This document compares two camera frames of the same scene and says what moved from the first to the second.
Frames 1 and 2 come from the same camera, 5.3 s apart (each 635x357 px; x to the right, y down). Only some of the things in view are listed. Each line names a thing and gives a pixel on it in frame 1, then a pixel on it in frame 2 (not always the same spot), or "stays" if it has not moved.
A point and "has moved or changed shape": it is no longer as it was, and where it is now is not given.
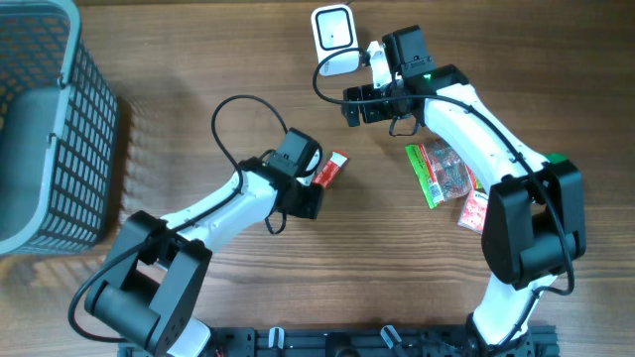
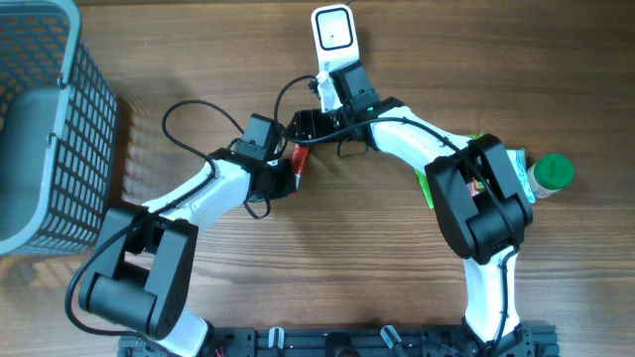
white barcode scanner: x=334 y=29 stays
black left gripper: x=312 y=210 -> x=288 y=186
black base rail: x=538 y=341 stays
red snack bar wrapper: x=330 y=169 has moved or changed shape
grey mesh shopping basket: x=59 y=128 stays
